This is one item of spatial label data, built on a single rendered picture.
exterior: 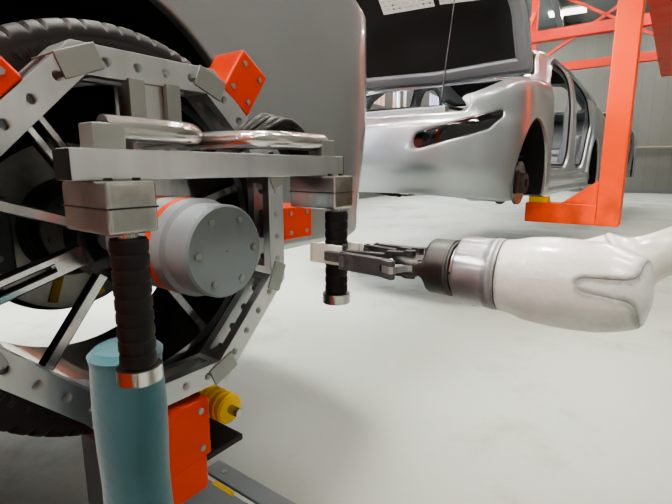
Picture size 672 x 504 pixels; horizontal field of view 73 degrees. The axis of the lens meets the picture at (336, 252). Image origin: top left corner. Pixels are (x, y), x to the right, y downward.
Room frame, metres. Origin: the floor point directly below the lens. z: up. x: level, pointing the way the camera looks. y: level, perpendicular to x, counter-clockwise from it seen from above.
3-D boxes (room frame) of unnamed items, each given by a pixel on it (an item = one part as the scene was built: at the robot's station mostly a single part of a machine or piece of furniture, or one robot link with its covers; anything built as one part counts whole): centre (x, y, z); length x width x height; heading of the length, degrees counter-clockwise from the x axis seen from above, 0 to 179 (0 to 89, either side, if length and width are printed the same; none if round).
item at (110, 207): (0.45, 0.23, 0.93); 0.09 x 0.05 x 0.05; 54
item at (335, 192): (0.73, 0.02, 0.93); 0.09 x 0.05 x 0.05; 54
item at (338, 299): (0.71, 0.00, 0.83); 0.04 x 0.04 x 0.16
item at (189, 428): (0.74, 0.32, 0.48); 0.16 x 0.12 x 0.17; 54
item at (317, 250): (0.69, 0.01, 0.83); 0.07 x 0.01 x 0.03; 54
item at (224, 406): (0.87, 0.30, 0.51); 0.29 x 0.06 x 0.06; 54
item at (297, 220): (0.97, 0.11, 0.85); 0.09 x 0.08 x 0.07; 144
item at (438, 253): (0.62, -0.13, 0.83); 0.09 x 0.08 x 0.07; 54
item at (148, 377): (0.44, 0.20, 0.83); 0.04 x 0.04 x 0.16
